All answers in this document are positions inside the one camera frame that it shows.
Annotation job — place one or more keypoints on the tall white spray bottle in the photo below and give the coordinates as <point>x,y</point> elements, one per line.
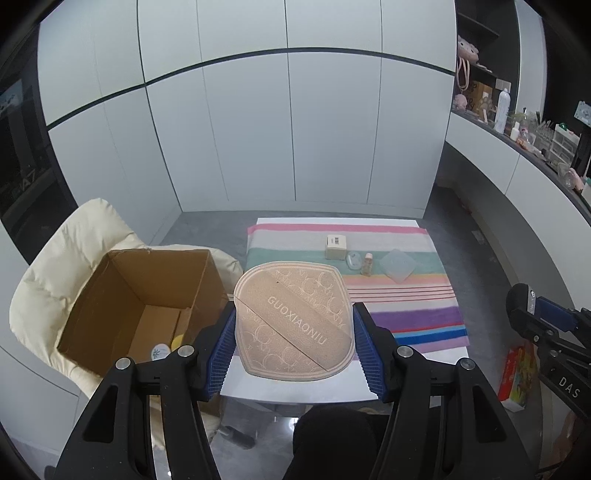
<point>502,110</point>

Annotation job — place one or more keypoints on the beige patterned powder puff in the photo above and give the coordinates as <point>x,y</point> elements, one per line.
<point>291,318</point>

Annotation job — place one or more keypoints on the white round jar green print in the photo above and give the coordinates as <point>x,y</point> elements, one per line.
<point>159,353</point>

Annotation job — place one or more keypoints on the small pink plush toy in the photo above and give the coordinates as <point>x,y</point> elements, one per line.
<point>461,101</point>

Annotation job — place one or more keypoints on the pink plush bag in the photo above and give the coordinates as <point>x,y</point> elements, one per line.
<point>467,55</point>

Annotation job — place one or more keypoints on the cream padded chair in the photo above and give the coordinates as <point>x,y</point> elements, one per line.
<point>60,258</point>

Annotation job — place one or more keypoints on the small cream carton with barcode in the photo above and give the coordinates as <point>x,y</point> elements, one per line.
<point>335,249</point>

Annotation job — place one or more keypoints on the small white bottle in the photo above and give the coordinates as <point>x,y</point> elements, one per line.
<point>515,131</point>

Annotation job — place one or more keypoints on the red printed packet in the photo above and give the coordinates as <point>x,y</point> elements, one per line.
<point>519,374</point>

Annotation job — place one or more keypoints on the small bottle with orange liquid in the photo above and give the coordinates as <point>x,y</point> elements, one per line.
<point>368,265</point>

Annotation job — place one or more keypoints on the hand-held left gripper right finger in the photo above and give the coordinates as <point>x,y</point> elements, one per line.
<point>369,355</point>

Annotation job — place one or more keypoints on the clear plastic square box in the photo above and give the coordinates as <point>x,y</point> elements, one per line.
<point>397,265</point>

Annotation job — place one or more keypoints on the small clear round jar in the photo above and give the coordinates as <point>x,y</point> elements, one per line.
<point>354,261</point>

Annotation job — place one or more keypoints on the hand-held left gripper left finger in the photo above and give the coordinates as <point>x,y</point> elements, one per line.
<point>226,355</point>

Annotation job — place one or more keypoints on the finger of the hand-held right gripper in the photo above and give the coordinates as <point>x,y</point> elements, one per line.
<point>556,314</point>
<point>519,304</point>

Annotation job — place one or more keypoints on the striped colourful towel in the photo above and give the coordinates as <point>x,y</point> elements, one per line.
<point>415,318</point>

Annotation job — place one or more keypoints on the brown cardboard shelf box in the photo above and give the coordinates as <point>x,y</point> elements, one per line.
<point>482,99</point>

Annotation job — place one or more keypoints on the red jar with yellow lid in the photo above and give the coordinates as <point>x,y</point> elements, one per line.
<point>178,342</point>

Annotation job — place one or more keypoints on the clear drawer organiser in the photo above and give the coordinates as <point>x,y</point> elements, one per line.
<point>564,143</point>

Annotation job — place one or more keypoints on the dark glass cabinet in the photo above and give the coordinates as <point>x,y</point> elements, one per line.
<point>27,175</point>

